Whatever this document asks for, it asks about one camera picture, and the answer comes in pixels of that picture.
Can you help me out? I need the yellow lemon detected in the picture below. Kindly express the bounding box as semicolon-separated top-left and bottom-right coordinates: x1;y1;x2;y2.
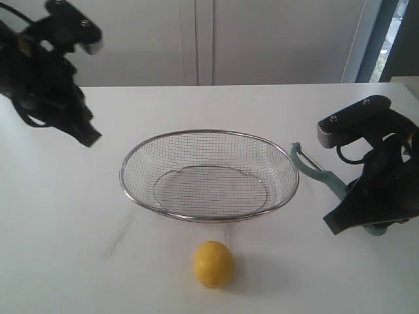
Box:
193;241;235;288

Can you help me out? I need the green handled vegetable peeler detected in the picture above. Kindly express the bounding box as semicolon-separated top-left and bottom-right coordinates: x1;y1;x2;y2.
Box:
290;142;388;236

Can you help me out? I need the oval metal mesh basket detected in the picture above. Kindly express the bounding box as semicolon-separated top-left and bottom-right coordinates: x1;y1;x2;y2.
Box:
119;130;299;223

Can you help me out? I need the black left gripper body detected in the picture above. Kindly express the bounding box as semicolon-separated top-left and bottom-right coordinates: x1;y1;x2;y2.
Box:
9;52;88;128

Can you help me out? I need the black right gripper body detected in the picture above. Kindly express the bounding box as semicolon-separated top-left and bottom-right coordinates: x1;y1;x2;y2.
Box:
346;107;419;230

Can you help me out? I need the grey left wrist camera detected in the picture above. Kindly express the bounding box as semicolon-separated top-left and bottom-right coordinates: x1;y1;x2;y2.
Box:
22;0;104;56

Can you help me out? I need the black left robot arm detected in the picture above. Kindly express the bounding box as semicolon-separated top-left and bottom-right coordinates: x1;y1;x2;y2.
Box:
1;18;101;147

